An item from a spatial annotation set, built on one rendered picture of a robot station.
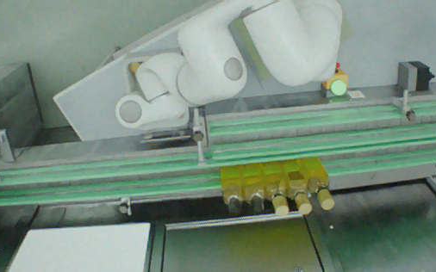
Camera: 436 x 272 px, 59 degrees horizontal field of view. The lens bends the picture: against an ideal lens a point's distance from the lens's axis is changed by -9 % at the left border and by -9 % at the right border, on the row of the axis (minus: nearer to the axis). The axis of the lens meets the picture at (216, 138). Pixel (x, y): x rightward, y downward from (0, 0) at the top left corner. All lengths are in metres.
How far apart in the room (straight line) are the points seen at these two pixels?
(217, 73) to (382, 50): 0.84
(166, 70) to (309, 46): 0.29
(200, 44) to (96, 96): 0.75
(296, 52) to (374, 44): 0.77
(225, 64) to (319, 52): 0.15
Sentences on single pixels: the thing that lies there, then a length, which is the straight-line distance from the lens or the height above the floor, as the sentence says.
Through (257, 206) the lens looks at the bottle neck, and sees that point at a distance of 1.08.
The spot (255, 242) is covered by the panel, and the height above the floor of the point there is 1.12.
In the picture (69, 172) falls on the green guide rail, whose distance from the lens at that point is 1.29.
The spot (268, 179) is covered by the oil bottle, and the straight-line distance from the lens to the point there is 1.12.
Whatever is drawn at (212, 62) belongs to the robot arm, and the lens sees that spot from 0.66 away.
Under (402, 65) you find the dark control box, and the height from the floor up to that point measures 0.79.
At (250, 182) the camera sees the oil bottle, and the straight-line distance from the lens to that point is 1.11.
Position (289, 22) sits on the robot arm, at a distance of 0.64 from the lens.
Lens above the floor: 2.00
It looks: 64 degrees down
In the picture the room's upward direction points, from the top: 175 degrees clockwise
